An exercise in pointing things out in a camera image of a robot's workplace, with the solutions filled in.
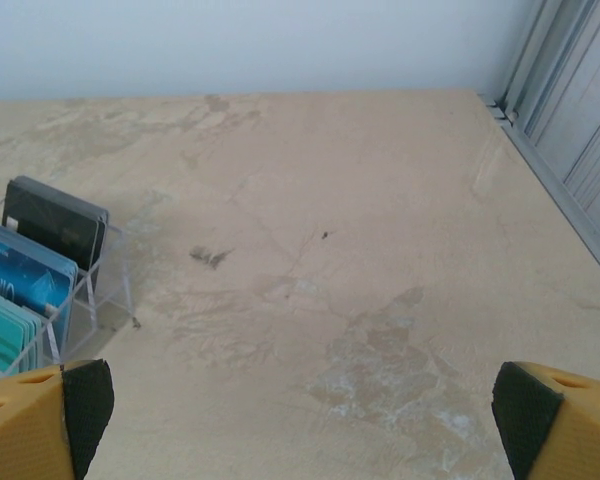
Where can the translucent striped enclosure panel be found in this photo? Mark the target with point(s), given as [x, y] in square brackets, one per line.
[580, 100]

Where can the aluminium table edge frame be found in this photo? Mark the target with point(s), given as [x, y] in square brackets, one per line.
[555, 187]

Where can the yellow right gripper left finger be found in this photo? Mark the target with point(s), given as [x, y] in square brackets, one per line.
[30, 430]

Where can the teal and black small box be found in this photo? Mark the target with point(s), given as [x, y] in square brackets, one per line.
[20, 275]
[110, 280]

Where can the teal credit card stack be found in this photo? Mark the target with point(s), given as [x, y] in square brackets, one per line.
[5, 325]

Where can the black credit card stack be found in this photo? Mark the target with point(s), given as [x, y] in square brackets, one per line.
[45, 215]

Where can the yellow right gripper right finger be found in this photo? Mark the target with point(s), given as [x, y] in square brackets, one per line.
[565, 430]

